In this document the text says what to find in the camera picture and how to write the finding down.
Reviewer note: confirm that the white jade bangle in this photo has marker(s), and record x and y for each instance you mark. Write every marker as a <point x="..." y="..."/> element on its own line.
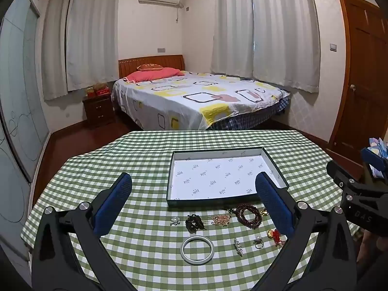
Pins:
<point x="182" y="250"/>

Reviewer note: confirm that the dark carved bead pendant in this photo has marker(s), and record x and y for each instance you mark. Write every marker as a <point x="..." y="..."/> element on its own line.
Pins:
<point x="194" y="222"/>

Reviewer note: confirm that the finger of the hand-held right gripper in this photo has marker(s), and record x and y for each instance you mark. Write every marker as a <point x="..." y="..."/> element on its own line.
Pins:
<point x="339" y="174"/>
<point x="374" y="158"/>

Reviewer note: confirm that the yellow red gift box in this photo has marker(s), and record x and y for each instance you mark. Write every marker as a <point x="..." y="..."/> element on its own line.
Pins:
<point x="90" y="92"/>

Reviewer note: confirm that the white curtain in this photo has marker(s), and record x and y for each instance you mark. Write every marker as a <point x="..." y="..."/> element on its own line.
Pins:
<point x="285" y="33"/>
<point x="232" y="27"/>
<point x="56" y="42"/>
<point x="94" y="33"/>

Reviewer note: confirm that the wall light switch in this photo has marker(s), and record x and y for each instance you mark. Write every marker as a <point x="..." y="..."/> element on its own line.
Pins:
<point x="333" y="47"/>

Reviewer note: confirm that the brown wooden door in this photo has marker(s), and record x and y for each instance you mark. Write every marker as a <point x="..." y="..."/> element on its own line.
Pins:
<point x="363" y="75"/>

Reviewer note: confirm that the pink pillow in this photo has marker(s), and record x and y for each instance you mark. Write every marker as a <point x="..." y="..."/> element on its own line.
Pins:
<point x="151" y="74"/>

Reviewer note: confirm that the white patterned bedsheet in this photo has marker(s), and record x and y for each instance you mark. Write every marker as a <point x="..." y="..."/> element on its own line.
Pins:
<point x="194" y="94"/>

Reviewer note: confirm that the shallow white-lined box tray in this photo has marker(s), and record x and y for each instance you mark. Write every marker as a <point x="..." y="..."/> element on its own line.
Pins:
<point x="218" y="178"/>

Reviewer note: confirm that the wooden bed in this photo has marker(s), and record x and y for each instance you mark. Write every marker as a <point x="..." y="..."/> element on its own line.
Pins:
<point x="151" y="62"/>

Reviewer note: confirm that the blue plaid bed skirt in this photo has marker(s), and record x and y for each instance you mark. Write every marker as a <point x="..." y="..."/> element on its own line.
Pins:
<point x="242" y="119"/>

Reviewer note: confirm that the blue patterned cloth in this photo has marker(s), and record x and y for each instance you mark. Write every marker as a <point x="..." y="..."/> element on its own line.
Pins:
<point x="380" y="153"/>

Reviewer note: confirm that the pearl flower brooch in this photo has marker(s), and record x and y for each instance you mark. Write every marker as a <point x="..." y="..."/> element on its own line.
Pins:
<point x="175" y="221"/>

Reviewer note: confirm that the green checked tablecloth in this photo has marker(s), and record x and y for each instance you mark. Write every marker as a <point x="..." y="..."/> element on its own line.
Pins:
<point x="145" y="157"/>

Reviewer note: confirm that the glass sliding wardrobe door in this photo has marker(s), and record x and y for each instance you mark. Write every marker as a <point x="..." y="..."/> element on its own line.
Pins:
<point x="21" y="103"/>

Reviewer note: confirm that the red knot charm gold bell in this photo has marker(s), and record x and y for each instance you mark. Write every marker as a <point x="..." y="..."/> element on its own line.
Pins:
<point x="264" y="212"/>
<point x="275" y="236"/>

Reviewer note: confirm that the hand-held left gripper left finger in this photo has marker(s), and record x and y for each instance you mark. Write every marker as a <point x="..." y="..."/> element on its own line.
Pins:
<point x="113" y="206"/>

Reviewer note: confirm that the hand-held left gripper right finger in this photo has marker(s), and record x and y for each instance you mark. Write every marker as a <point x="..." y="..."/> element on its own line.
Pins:
<point x="274" y="206"/>

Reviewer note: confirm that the dark wooden nightstand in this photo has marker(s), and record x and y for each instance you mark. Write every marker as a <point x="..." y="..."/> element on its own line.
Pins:
<point x="98" y="110"/>

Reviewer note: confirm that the red embroidered cushion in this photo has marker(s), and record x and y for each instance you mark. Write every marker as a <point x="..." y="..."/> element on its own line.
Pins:
<point x="148" y="66"/>

